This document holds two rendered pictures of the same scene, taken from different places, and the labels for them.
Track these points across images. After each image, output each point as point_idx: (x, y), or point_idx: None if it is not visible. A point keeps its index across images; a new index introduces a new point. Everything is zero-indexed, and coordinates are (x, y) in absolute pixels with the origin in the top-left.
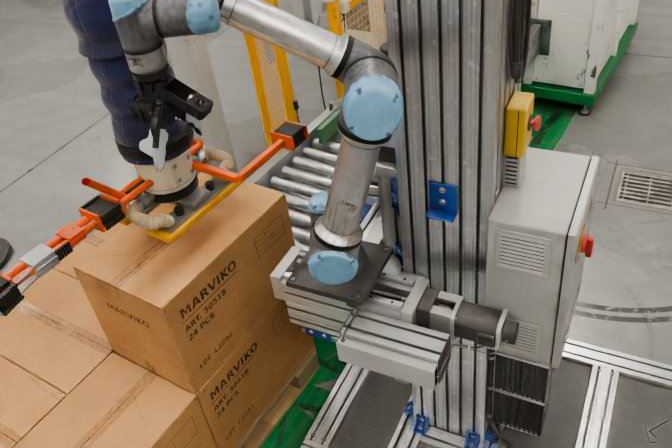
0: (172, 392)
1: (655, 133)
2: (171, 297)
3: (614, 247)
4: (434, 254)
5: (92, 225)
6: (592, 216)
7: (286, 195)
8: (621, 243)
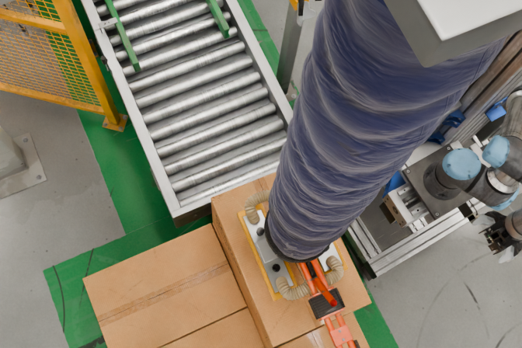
0: (339, 325)
1: None
2: (366, 291)
3: None
4: (470, 127)
5: (342, 316)
6: None
7: (187, 140)
8: None
